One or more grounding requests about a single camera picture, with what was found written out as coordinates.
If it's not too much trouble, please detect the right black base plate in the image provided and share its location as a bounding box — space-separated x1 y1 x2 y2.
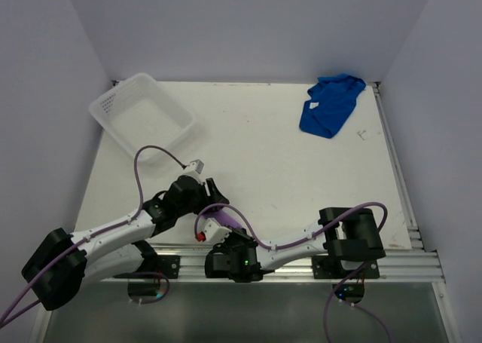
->
311 256 380 280

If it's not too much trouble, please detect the blue towel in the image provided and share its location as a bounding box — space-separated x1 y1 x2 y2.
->
299 74 367 139

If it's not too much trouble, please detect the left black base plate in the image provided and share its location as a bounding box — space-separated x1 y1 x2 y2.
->
148 255 181 280

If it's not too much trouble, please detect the white plastic basket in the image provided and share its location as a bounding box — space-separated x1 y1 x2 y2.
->
88 73 196 157

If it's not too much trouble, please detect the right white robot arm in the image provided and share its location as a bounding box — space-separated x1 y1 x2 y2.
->
195 204 386 283

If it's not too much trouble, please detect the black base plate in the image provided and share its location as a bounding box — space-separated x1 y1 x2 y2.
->
311 256 380 280
148 255 181 280

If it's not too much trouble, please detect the right side aluminium rail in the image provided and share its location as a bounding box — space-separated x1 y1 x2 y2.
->
370 81 425 252

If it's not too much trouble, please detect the purple towel black trim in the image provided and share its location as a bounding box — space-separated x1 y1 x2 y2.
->
203 210 242 229

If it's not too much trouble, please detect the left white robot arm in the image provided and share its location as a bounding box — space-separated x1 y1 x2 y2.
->
22 176 230 311

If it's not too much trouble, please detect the aluminium mounting rail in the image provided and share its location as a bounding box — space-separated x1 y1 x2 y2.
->
105 244 445 283

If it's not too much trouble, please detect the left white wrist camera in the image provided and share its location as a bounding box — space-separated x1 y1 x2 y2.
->
182 159 204 183

